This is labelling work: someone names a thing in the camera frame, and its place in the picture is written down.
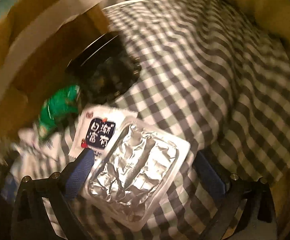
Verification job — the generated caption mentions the white sachet with characters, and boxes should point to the white sachet with characters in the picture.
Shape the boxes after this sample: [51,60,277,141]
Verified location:
[69,105,138,158]

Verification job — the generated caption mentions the brown cardboard box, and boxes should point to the brown cardboard box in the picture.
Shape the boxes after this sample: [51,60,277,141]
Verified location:
[0,0,109,137]

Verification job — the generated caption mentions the black plastic tray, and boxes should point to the black plastic tray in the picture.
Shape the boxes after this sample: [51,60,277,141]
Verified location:
[66,31,142,104]

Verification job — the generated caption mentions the silver foil blister pack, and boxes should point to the silver foil blister pack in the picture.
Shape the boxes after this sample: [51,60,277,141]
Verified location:
[81,116,190,231]

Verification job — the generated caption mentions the green snack packet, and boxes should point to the green snack packet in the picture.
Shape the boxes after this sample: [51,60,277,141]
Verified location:
[36,85,80,141]

